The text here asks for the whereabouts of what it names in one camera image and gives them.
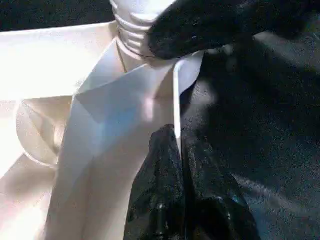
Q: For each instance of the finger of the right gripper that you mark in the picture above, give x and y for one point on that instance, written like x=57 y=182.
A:
x=212 y=22

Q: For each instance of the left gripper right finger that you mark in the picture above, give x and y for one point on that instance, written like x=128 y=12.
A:
x=207 y=187

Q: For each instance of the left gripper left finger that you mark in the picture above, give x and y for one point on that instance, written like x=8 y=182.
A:
x=160 y=187

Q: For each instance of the white plastic table leg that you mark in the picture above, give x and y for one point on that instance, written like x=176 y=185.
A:
x=135 y=25

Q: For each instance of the white plastic table top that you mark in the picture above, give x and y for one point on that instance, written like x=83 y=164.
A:
x=37 y=50

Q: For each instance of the black plastic mat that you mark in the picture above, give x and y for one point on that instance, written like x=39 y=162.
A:
x=262 y=125

